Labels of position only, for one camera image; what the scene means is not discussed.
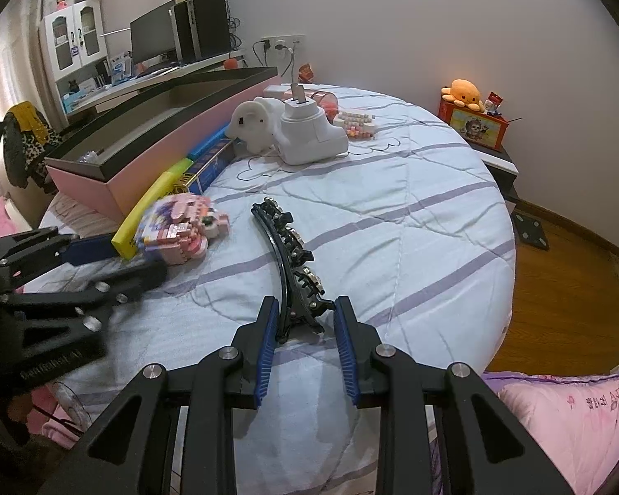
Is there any black computer monitor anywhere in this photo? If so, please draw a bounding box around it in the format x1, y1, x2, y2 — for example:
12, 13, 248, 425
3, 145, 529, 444
130, 0, 181, 68

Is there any white wall socket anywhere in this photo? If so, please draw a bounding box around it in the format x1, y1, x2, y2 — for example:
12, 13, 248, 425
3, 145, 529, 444
260, 34, 307, 55

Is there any pink blanket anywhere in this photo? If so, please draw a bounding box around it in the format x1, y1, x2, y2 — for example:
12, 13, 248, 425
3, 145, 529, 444
482, 368, 619, 495

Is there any blue box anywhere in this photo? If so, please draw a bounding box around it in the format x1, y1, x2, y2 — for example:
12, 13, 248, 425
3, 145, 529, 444
178, 131, 238, 194

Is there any black headboard shelf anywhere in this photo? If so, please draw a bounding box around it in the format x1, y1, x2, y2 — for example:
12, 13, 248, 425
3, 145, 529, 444
472, 134, 521, 204

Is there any white glass-door cabinet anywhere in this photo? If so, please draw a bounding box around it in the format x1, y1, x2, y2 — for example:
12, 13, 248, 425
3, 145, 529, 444
38, 0, 109, 83

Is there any beige curtain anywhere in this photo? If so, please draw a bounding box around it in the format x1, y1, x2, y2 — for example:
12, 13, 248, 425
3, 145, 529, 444
0, 0, 50, 130

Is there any leopard print cloth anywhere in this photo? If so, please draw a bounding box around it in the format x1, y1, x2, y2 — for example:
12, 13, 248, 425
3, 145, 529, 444
2, 113, 65, 194

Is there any white pink block figure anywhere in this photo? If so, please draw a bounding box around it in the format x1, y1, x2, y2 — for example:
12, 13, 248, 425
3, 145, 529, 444
333, 109, 378, 141

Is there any red transparent cup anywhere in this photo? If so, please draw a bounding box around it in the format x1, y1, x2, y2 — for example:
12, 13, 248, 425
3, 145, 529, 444
303, 90, 340, 117

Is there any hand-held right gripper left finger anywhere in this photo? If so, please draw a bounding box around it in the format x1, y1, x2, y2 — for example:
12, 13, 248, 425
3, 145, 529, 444
36, 296, 280, 495

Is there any black rhinestone hair clip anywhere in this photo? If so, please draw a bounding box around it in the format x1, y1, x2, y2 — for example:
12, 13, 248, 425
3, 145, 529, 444
251, 197, 336, 344

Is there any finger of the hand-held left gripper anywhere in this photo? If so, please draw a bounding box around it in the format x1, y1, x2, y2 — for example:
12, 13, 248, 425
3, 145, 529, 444
0, 259, 168, 356
0, 226, 120, 290

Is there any white desk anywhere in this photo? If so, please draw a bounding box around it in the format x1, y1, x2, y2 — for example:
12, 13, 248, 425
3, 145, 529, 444
57, 54, 248, 130

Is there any white elephant-shaped lamp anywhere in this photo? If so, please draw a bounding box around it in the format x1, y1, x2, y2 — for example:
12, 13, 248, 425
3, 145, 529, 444
224, 95, 287, 156

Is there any red printed crate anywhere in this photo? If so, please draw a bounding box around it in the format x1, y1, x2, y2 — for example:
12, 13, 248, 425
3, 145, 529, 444
437, 98, 511, 153

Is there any orange octopus plush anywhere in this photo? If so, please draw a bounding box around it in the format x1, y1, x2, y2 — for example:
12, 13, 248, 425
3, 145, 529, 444
440, 79, 484, 111

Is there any black computer tower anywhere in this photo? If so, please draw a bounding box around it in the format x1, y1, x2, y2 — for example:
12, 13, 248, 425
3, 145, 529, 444
170, 0, 233, 63

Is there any yellow cloth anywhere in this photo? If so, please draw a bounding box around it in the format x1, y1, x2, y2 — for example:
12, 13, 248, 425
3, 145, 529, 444
7, 102, 50, 135

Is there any black metal bracket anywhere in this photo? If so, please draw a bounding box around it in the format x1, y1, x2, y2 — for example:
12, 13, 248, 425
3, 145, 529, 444
512, 211, 550, 252

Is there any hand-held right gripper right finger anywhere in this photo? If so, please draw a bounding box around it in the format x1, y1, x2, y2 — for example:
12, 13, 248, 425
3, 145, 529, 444
333, 296, 576, 495

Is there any blue white carton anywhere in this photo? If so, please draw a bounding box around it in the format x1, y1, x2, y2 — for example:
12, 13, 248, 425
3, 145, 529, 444
108, 54, 135, 86

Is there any white boot-shaped device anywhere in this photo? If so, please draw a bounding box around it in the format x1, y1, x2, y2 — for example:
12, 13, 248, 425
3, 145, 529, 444
279, 82, 350, 167

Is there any yellow box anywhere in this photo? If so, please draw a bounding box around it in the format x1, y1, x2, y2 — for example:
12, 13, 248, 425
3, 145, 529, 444
111, 159, 194, 259

